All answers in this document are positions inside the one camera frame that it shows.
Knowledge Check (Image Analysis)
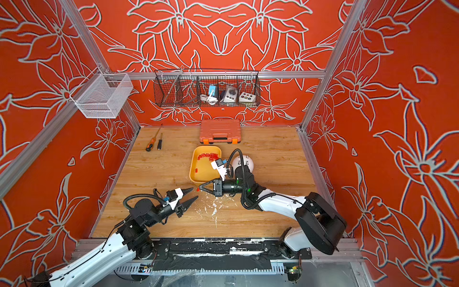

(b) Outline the white dome screw fixture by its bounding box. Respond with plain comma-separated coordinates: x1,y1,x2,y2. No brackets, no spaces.
231,155,255,173

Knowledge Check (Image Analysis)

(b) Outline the black handled screwdriver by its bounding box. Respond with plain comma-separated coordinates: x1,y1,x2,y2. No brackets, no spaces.
157,133,163,150

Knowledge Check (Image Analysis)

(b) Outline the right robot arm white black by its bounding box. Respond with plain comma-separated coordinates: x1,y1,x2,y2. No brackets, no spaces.
199,149,347,257

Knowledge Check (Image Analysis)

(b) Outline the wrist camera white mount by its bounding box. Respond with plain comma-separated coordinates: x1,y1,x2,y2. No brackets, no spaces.
211,159,227,181
163,188,184,210

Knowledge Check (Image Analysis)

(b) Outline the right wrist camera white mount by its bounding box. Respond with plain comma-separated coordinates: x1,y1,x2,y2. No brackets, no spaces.
211,159,227,181

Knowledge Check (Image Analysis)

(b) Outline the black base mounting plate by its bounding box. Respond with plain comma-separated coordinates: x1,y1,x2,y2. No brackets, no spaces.
131,238,312,274

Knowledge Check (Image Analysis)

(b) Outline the orange tool case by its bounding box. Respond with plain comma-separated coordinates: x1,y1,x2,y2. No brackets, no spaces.
199,118,241,145

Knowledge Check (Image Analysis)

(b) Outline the yellow plastic tray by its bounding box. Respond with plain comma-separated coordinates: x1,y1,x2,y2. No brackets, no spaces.
189,145,222,185

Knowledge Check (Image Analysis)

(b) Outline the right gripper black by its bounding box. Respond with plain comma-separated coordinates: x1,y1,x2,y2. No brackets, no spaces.
201,180,249,200

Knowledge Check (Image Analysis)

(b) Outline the blue white small box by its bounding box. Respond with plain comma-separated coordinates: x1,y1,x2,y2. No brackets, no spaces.
208,85,217,98

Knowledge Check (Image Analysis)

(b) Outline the red sleeves pile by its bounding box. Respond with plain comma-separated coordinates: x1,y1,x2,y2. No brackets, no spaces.
197,153,220,161

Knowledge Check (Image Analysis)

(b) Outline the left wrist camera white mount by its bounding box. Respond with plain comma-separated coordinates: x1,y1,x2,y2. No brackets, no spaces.
163,188,184,210

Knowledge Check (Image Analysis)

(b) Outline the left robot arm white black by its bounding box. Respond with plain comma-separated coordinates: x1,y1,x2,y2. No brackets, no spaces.
24,187,198,287

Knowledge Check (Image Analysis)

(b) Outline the white round dial device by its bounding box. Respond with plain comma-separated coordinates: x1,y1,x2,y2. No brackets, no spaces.
223,87,238,104

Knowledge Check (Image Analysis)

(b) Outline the black wire wall basket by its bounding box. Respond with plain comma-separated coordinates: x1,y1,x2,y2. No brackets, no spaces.
154,68,261,108

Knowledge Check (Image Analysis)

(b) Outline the clear acrylic wall box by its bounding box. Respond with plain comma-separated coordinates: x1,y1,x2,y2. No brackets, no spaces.
71,74,133,119

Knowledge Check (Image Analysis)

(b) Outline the orange handled screwdriver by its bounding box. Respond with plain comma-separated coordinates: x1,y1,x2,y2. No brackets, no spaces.
145,126,162,152

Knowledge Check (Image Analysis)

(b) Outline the white button box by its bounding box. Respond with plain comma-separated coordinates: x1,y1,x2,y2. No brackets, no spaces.
239,92,256,105

